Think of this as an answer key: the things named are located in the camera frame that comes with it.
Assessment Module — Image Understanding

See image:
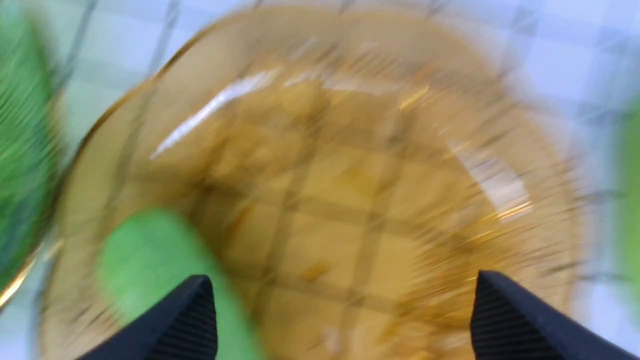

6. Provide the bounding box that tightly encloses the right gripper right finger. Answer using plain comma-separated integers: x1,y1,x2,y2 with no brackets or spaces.
470,270,636,360

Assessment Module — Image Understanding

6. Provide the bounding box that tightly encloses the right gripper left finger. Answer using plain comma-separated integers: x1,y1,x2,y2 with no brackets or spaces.
80,275,218,360

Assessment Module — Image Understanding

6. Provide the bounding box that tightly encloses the green bitter gourd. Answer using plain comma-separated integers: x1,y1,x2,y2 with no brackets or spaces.
617,99,640,313
97,208,266,360

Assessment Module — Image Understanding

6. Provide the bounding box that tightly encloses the amber glass plate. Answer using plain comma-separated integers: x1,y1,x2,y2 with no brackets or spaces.
39,3,589,360

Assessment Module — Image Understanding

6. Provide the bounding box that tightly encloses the green glass plate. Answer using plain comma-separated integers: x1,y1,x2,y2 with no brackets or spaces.
0,0,63,306

